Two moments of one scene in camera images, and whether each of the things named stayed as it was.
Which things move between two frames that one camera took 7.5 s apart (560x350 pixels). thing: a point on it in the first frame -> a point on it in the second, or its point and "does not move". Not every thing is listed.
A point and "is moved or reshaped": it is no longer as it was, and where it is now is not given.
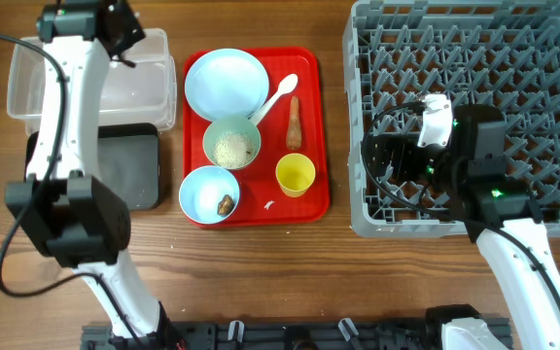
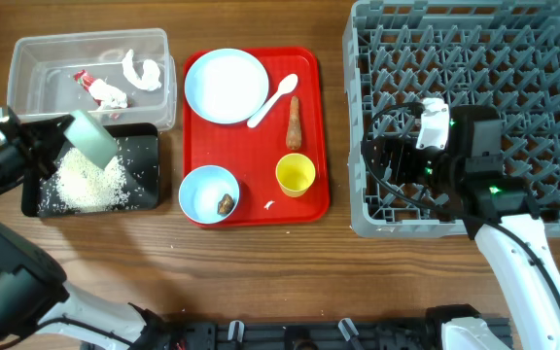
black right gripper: [404, 146] does not move
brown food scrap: [226, 205] does not move
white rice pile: [233, 150] is moved or reshaped
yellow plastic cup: [295, 174] does not move
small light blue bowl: [202, 191] does not move
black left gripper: [131, 32] -> [26, 140]
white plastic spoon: [287, 85] does not move
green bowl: [231, 142] is moved or reshaped
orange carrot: [294, 136] does not move
